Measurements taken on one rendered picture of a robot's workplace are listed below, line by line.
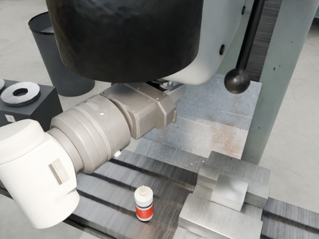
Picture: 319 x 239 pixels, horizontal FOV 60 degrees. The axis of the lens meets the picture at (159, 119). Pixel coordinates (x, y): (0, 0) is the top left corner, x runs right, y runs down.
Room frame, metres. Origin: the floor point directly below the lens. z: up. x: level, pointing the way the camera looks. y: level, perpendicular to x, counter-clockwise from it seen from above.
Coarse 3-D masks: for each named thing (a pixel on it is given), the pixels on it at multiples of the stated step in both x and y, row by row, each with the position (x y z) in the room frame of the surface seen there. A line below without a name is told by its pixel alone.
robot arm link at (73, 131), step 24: (72, 120) 0.25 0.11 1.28; (48, 144) 0.21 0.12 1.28; (72, 144) 0.23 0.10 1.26; (96, 144) 0.23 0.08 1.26; (0, 168) 0.18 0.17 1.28; (24, 168) 0.19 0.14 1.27; (48, 168) 0.20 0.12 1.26; (72, 168) 0.21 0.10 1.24; (96, 168) 0.23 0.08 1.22; (24, 192) 0.17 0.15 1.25; (48, 192) 0.18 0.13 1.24; (72, 192) 0.20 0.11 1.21; (48, 216) 0.16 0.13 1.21
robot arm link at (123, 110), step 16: (96, 96) 0.30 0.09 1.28; (112, 96) 0.32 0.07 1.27; (128, 96) 0.32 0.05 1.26; (144, 96) 0.32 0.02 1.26; (160, 96) 0.32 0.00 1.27; (96, 112) 0.27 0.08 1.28; (112, 112) 0.27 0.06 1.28; (128, 112) 0.29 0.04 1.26; (144, 112) 0.29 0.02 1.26; (160, 112) 0.30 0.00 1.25; (176, 112) 0.31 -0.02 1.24; (96, 128) 0.25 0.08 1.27; (112, 128) 0.26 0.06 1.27; (128, 128) 0.27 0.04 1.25; (144, 128) 0.29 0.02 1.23; (160, 128) 0.30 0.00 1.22; (112, 144) 0.24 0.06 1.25; (128, 144) 0.27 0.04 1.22
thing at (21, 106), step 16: (0, 80) 0.61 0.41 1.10; (0, 96) 0.55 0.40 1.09; (16, 96) 0.54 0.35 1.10; (32, 96) 0.54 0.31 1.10; (48, 96) 0.56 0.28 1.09; (0, 112) 0.50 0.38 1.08; (16, 112) 0.49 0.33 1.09; (32, 112) 0.49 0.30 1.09; (48, 112) 0.54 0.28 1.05; (48, 128) 0.52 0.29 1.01
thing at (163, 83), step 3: (147, 81) 0.37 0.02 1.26; (150, 81) 0.36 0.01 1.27; (153, 81) 0.36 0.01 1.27; (156, 81) 0.36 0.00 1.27; (159, 81) 0.36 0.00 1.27; (162, 81) 0.36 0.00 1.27; (165, 81) 0.36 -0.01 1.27; (168, 81) 0.36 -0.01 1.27; (171, 81) 0.36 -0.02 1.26; (150, 84) 0.36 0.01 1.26; (153, 84) 0.36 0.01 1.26; (156, 84) 0.36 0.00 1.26; (159, 84) 0.36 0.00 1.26; (162, 84) 0.36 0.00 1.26; (165, 84) 0.36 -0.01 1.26; (168, 84) 0.36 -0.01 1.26
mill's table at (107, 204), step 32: (128, 160) 0.50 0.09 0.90; (0, 192) 0.44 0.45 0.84; (96, 192) 0.40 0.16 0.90; (128, 192) 0.40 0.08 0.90; (160, 192) 0.40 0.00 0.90; (192, 192) 0.40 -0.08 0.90; (96, 224) 0.32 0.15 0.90; (128, 224) 0.31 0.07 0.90; (160, 224) 0.32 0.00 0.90; (288, 224) 0.32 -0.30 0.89
